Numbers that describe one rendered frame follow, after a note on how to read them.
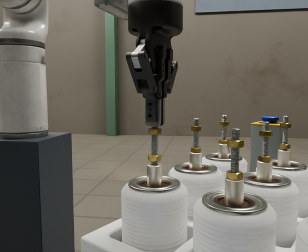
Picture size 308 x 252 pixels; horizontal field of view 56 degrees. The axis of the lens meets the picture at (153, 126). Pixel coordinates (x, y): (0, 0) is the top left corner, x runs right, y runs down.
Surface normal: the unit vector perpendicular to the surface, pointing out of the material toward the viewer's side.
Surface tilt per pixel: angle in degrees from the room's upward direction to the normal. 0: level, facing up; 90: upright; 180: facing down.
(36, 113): 90
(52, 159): 90
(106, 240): 0
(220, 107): 90
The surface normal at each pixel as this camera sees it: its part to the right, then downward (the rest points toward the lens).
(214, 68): -0.15, 0.10
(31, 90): 0.72, 0.07
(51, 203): 0.99, 0.01
